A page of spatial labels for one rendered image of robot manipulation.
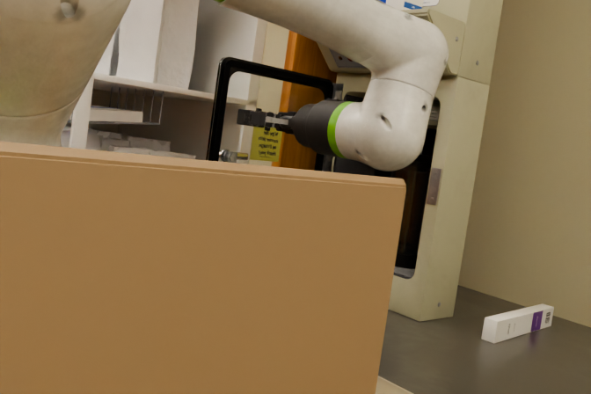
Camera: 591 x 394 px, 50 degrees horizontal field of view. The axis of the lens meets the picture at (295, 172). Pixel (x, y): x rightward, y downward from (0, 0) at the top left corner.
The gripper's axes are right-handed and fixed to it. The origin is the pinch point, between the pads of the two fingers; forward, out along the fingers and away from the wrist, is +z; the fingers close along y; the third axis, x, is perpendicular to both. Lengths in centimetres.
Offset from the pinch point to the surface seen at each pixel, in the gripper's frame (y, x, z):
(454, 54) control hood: -23.7, -16.8, -27.1
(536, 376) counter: -22, 34, -53
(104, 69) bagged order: -19, -11, 112
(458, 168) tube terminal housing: -30.8, 3.9, -27.1
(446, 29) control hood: -20.2, -20.6, -27.1
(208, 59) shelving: -68, -23, 123
